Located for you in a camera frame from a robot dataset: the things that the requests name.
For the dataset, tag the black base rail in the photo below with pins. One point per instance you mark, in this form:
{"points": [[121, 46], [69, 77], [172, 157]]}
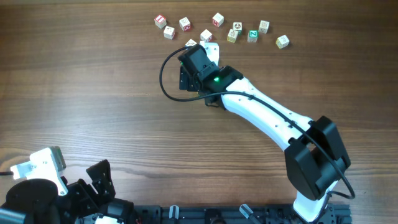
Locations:
{"points": [[275, 213]]}

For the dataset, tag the plain wooden block right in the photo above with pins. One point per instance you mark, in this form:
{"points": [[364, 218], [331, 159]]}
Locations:
{"points": [[263, 27]]}

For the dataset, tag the red-sided block top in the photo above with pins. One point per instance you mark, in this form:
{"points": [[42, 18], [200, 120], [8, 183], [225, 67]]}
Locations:
{"points": [[217, 19]]}

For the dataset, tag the blue-sided wooden block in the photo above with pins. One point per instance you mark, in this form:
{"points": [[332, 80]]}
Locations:
{"points": [[190, 43]]}

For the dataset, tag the white block red corner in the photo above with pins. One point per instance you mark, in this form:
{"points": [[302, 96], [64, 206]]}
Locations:
{"points": [[206, 36]]}

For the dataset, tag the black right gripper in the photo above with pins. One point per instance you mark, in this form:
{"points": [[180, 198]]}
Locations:
{"points": [[186, 82]]}

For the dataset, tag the green Z letter block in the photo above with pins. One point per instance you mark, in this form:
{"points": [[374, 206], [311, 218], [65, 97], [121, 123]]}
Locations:
{"points": [[253, 36]]}

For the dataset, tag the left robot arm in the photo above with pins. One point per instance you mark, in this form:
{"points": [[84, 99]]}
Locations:
{"points": [[37, 201]]}

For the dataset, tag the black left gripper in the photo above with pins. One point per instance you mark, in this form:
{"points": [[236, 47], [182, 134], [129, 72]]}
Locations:
{"points": [[102, 183]]}

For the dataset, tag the yellow-sided wooden block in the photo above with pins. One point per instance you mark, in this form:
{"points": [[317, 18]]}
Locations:
{"points": [[232, 36]]}

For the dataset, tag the block with dark picture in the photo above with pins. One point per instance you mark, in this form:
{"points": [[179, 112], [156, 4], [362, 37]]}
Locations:
{"points": [[238, 26]]}

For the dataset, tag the yellow wooden block far right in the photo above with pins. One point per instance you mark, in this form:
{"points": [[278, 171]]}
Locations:
{"points": [[282, 41]]}

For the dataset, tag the block with red side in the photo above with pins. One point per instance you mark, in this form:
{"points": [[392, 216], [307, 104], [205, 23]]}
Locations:
{"points": [[185, 24]]}

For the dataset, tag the plain top block left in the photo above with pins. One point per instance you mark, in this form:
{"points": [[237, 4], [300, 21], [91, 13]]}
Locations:
{"points": [[169, 32]]}

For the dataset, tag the red I letter block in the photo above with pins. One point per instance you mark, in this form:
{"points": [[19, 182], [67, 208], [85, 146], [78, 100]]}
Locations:
{"points": [[160, 21]]}

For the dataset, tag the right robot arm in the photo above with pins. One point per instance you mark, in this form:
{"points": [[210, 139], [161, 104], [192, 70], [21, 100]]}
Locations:
{"points": [[315, 156]]}

